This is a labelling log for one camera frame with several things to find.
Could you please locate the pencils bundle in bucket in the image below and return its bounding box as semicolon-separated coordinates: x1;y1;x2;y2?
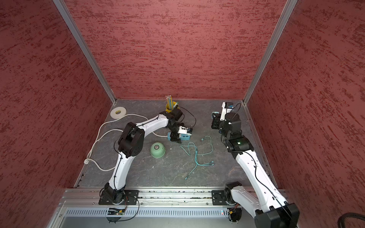
165;95;173;106

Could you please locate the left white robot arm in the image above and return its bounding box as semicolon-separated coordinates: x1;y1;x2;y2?
99;108;193;205

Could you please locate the teal power strip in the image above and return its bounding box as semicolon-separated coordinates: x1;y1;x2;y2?
167;132;191;141

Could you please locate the yellow metal bucket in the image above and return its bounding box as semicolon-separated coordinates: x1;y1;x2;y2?
166;102;174;113

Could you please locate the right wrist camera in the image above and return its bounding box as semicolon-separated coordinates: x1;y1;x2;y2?
220;102;234;121

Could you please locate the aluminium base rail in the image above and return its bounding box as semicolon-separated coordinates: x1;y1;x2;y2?
48;186;291;228

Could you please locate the teal multi-head charging cable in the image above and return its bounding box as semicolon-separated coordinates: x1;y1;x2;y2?
180;135;215;181

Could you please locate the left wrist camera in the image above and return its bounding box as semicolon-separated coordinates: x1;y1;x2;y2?
178;126;190;134

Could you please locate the white power strip cord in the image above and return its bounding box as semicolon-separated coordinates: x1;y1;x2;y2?
84;113;169;172

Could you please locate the white tape roll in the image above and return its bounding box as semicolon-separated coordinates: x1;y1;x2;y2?
110;106;127;120

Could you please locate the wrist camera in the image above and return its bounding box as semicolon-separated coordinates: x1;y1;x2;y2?
178;126;190;134
220;102;234;121

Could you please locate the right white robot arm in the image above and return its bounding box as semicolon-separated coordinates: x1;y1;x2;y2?
212;112;300;228

